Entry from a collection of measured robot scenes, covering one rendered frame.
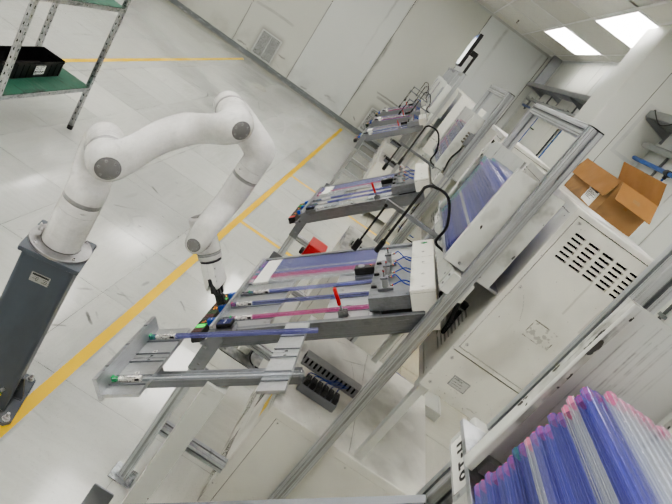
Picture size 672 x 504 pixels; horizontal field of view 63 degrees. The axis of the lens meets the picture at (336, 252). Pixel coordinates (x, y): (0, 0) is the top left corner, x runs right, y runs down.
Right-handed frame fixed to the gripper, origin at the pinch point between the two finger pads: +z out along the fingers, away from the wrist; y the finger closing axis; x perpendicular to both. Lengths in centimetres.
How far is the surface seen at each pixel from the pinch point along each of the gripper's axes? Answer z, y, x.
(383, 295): -2, 16, 61
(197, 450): 46, 25, -11
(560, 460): -25, 120, 91
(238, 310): 3.8, 3.3, 7.1
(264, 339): 7.1, 21.0, 21.2
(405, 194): -1, -125, 64
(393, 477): 67, 17, 55
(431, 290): -4, 19, 76
